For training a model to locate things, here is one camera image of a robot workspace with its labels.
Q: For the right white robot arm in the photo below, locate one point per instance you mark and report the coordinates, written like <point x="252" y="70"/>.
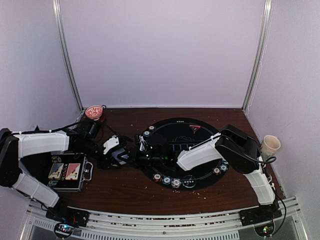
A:
<point x="231" y="147"/>

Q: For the aluminium poker case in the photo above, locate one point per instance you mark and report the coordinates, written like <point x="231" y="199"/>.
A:
<point x="63" y="186"/>

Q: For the right aluminium frame post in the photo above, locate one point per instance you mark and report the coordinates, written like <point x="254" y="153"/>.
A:
<point x="257" y="63"/>

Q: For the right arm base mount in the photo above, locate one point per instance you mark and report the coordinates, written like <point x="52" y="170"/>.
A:
<point x="258" y="215"/>

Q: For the blue card deck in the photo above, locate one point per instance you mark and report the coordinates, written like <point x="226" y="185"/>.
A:
<point x="120" y="155"/>

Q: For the red white patterned bowl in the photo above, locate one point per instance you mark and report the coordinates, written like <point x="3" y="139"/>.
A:
<point x="94" y="112"/>

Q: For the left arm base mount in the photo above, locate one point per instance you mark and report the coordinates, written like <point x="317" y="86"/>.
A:
<point x="71" y="216"/>

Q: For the chips in case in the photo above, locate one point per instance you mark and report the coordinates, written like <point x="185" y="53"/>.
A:
<point x="56" y="159"/>

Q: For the red card box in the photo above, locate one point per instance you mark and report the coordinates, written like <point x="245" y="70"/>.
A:
<point x="72" y="173"/>

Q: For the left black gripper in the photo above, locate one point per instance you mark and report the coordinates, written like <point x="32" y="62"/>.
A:
<point x="104" y="163"/>

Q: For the yellow blue card box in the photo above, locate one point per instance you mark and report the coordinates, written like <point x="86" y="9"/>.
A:
<point x="56" y="171"/>

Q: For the aluminium frame post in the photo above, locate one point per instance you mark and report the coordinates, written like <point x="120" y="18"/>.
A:
<point x="65" y="53"/>
<point x="257" y="63"/>

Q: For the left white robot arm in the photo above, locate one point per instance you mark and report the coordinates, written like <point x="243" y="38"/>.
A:
<point x="24" y="153"/>

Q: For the dark red saucer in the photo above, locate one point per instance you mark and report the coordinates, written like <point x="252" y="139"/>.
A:
<point x="102" y="118"/>

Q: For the aluminium front rail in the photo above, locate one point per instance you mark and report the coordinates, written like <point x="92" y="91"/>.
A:
<point x="225" y="225"/>

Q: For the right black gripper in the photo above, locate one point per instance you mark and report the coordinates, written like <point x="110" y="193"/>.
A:
<point x="134" y="156"/>

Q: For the red black all-in triangle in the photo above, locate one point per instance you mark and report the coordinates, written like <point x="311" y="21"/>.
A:
<point x="195" y="128"/>

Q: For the white green paper cup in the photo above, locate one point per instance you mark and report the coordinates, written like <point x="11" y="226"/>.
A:
<point x="269" y="146"/>

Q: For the left aluminium frame post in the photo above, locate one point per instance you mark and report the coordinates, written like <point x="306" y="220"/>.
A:
<point x="65" y="53"/>

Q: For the round black poker mat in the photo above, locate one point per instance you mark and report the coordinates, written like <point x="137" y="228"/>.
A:
<point x="181" y="137"/>

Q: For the green white chips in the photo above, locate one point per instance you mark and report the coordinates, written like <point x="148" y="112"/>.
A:
<point x="146" y="133"/>
<point x="223" y="167"/>
<point x="166" y="180"/>

